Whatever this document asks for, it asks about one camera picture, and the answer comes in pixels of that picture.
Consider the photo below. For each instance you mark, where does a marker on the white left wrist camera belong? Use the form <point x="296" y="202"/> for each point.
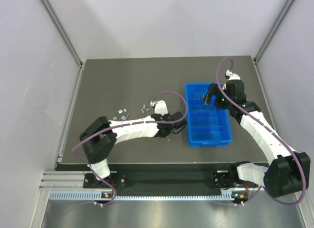
<point x="159" y="107"/>

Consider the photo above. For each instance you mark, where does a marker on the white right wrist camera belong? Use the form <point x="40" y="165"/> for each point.
<point x="230" y="76"/>

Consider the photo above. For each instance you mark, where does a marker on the aluminium frame post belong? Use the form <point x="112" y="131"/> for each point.
<point x="61" y="31"/>
<point x="274" y="28"/>

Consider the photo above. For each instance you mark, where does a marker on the grey slotted cable duct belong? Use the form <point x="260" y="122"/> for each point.
<point x="224" y="195"/>

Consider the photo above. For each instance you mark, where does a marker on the right aluminium frame post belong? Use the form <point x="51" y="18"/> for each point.
<point x="274" y="28"/>

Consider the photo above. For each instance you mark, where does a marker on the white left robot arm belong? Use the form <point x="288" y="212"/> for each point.
<point x="103" y="134"/>

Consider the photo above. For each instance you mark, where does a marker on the aluminium front rail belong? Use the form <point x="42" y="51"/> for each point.
<point x="62" y="180"/>

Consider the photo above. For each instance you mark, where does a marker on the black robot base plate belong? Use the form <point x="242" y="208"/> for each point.
<point x="211" y="179"/>

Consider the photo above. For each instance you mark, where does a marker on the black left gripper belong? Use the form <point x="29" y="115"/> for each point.
<point x="175" y="122"/>

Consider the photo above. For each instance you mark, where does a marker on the left aluminium frame post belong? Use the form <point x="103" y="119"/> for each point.
<point x="61" y="31"/>

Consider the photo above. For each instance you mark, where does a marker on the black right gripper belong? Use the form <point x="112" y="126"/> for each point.
<point x="215" y="98"/>

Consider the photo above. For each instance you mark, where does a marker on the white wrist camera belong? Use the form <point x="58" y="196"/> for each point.
<point x="159" y="107"/>
<point x="230" y="76"/>

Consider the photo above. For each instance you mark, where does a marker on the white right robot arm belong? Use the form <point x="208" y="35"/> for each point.
<point x="288" y="171"/>

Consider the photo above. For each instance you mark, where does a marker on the blue compartment tray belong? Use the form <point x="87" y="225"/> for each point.
<point x="206" y="124"/>

